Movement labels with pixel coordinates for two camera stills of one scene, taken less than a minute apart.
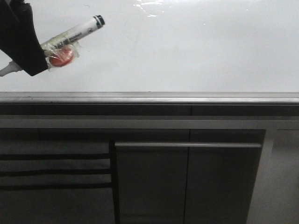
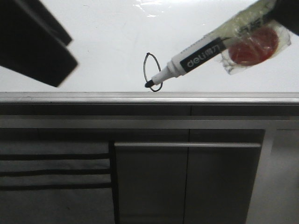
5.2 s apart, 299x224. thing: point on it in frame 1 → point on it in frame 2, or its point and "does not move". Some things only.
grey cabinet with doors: [184, 176] does not move
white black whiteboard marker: [63, 51] → [241, 44]
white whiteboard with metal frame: [167, 52] does not move
